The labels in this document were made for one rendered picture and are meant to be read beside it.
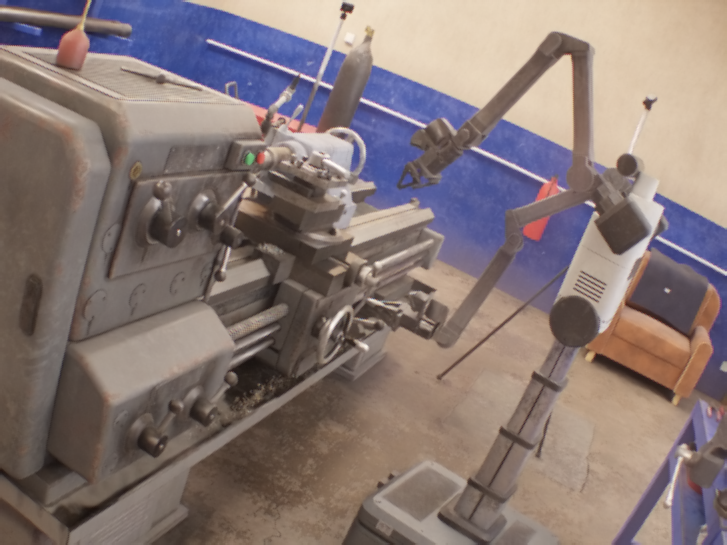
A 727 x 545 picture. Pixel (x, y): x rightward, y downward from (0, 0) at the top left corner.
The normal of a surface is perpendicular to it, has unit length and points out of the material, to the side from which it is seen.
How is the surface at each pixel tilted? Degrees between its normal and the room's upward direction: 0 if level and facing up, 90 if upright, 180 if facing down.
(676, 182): 90
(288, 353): 90
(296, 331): 90
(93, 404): 90
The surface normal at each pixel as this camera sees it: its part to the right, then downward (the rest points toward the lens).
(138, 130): 0.86, -0.32
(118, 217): 0.86, 0.44
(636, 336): -0.36, 0.16
